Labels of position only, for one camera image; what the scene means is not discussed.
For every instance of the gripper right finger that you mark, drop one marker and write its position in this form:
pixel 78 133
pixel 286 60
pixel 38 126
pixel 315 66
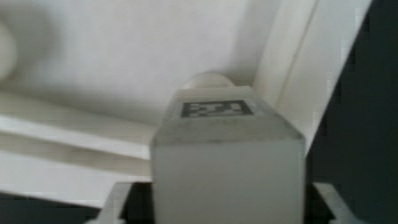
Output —
pixel 325 210

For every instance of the white leg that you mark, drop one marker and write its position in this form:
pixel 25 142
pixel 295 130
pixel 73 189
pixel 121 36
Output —
pixel 228 158

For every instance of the white square tabletop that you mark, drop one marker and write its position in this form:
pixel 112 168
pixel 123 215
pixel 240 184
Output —
pixel 98 56

